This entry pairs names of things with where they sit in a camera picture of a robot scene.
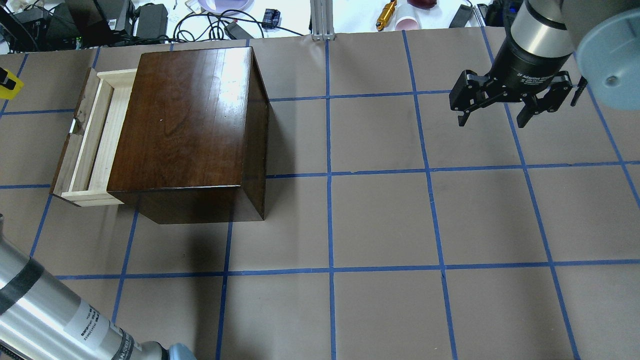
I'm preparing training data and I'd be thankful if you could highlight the yellow block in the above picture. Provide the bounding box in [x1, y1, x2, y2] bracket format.
[0, 72, 25, 100]

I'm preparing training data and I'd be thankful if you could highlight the purple plate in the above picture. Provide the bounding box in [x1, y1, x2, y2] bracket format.
[198, 0, 254, 14]

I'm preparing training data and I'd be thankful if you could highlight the light wooden drawer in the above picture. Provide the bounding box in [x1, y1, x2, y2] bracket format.
[49, 68, 137, 207]

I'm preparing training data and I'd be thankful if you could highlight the dark wooden drawer cabinet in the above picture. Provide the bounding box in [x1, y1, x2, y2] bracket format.
[106, 47, 270, 224]

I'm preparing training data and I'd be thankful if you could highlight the pink paper cup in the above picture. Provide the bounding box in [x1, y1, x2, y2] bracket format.
[394, 14, 422, 31]

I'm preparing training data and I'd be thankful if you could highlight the small blue device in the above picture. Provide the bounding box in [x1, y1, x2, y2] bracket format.
[262, 8, 281, 30]

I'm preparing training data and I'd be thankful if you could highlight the aluminium frame post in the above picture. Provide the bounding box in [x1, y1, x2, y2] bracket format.
[310, 0, 336, 41]

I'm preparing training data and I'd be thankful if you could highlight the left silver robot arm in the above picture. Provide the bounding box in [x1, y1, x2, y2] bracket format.
[0, 68, 195, 360]

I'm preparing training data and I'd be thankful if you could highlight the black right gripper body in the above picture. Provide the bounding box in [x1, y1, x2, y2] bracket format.
[449, 35, 573, 112]

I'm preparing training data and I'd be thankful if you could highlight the black power adapter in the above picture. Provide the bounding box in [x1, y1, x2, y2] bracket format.
[135, 3, 169, 41]

